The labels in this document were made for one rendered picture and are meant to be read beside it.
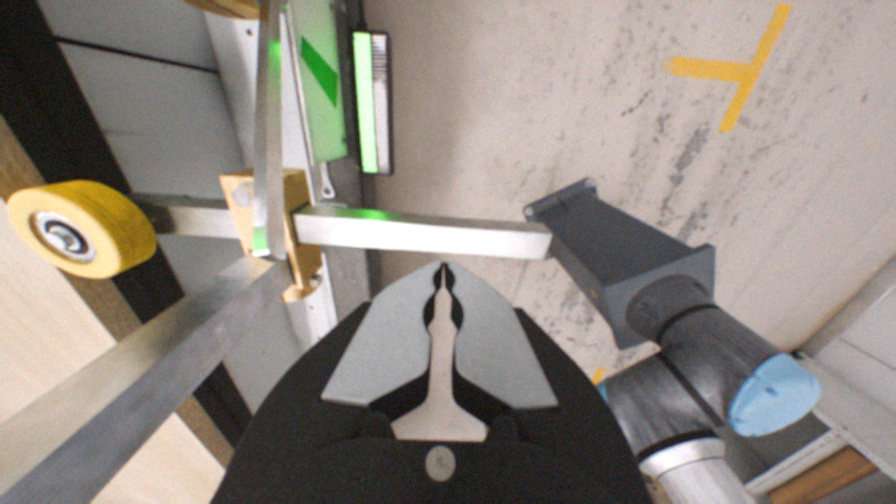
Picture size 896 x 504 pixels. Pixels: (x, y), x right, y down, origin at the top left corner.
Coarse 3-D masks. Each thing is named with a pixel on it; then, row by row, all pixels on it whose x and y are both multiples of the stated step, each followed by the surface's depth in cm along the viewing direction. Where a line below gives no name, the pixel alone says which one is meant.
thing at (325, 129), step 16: (304, 0) 21; (320, 0) 24; (304, 16) 22; (320, 16) 24; (304, 32) 22; (320, 32) 25; (320, 48) 25; (336, 48) 28; (304, 64) 22; (336, 64) 29; (304, 80) 23; (304, 96) 23; (320, 96) 26; (304, 112) 23; (320, 112) 26; (336, 112) 30; (320, 128) 27; (336, 128) 30; (320, 144) 27; (336, 144) 31; (320, 160) 27
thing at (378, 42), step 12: (372, 36) 28; (384, 36) 28; (372, 48) 29; (384, 48) 29; (372, 60) 29; (384, 60) 29; (372, 72) 30; (384, 72) 30; (384, 84) 30; (384, 96) 31; (384, 108) 32; (384, 120) 32; (384, 132) 33; (384, 144) 34; (384, 156) 35; (384, 168) 35
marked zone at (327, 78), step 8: (304, 40) 22; (304, 48) 22; (312, 48) 23; (304, 56) 22; (312, 56) 24; (320, 56) 25; (312, 64) 24; (320, 64) 25; (328, 64) 27; (312, 72) 24; (320, 72) 25; (328, 72) 27; (320, 80) 26; (328, 80) 27; (336, 80) 29; (328, 88) 27; (336, 88) 29; (328, 96) 28; (336, 96) 30; (336, 104) 30
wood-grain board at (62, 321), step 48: (0, 144) 17; (0, 192) 17; (0, 240) 19; (0, 288) 21; (48, 288) 21; (96, 288) 23; (0, 336) 25; (48, 336) 24; (96, 336) 24; (0, 384) 29; (48, 384) 29; (192, 432) 34; (144, 480) 43; (192, 480) 42
